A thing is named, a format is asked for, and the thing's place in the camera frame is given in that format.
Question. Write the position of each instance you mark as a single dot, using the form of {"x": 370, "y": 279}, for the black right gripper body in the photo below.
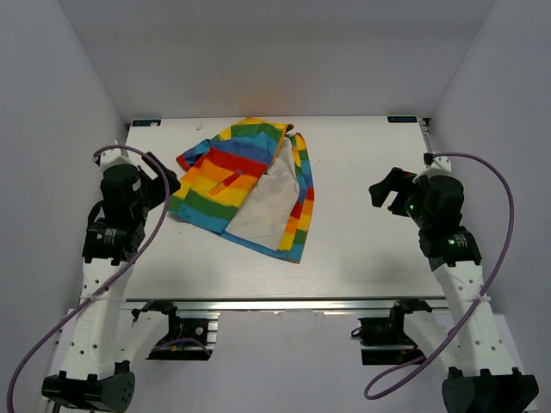
{"x": 407, "y": 201}

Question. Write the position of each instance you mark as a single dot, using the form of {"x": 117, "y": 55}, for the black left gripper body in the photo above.
{"x": 154, "y": 191}

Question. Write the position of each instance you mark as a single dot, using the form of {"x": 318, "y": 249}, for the rainbow striped kids jacket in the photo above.
{"x": 250, "y": 184}

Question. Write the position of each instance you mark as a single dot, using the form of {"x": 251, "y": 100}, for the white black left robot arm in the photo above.
{"x": 98, "y": 371}

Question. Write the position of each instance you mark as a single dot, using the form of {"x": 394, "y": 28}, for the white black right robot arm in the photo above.
{"x": 479, "y": 375}

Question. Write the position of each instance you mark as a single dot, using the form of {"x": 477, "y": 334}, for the blue label left corner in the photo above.
{"x": 146, "y": 123}

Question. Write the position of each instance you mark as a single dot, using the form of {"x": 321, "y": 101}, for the blue label corner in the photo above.
{"x": 402, "y": 119}
{"x": 146, "y": 123}

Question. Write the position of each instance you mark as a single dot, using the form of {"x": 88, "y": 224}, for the blue label right corner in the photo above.
{"x": 402, "y": 119}

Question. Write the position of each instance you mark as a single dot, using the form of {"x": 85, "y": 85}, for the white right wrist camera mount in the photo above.
{"x": 434, "y": 166}

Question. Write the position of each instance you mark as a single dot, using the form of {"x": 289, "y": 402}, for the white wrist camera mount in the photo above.
{"x": 434, "y": 166}
{"x": 112, "y": 156}

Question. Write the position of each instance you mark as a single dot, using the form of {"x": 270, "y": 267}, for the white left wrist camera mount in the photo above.
{"x": 112, "y": 156}

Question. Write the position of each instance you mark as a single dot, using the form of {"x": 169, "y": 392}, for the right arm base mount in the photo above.
{"x": 383, "y": 339}

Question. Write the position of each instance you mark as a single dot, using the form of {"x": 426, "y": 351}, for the aluminium table front rail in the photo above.
{"x": 288, "y": 305}

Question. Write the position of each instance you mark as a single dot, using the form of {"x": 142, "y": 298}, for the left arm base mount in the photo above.
{"x": 186, "y": 338}

